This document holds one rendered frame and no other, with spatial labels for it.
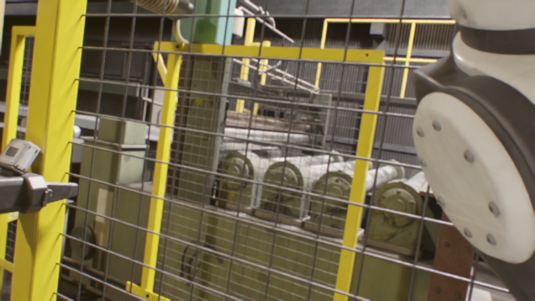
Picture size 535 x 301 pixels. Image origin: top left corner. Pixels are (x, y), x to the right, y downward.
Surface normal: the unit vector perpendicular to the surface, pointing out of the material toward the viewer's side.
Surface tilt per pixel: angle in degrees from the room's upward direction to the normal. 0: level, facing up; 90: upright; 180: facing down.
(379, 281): 90
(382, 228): 90
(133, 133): 90
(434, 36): 90
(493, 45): 130
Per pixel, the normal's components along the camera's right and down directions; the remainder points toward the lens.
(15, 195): 0.89, 0.15
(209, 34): -0.44, 0.00
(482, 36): -0.85, 0.50
